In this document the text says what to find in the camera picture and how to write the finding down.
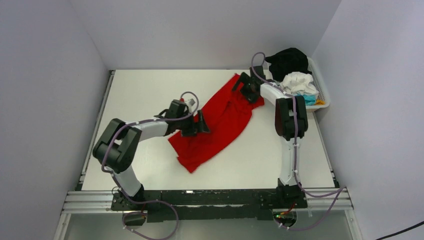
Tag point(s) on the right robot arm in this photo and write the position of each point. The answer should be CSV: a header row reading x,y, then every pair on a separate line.
x,y
290,123

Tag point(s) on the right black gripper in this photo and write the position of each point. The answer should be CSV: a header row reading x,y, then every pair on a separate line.
x,y
244,79

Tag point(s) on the white laundry basket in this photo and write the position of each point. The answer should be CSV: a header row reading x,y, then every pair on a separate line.
x,y
323,99

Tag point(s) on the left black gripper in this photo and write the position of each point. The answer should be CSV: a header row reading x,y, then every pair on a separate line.
x,y
201,127

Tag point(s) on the red t shirt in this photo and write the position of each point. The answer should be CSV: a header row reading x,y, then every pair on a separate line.
x,y
227,113

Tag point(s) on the turquoise t shirt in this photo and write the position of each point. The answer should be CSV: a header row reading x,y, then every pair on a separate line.
x,y
310,100

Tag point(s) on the white t shirt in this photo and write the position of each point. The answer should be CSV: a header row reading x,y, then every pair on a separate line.
x,y
299,83

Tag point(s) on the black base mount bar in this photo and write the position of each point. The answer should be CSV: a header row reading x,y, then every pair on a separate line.
x,y
213,204

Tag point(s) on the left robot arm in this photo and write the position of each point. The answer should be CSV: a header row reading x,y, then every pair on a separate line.
x,y
116,148

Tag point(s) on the black t shirt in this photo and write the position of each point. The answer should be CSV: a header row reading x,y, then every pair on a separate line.
x,y
287,61

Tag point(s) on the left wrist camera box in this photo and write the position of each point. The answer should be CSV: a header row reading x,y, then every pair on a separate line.
x,y
190,104

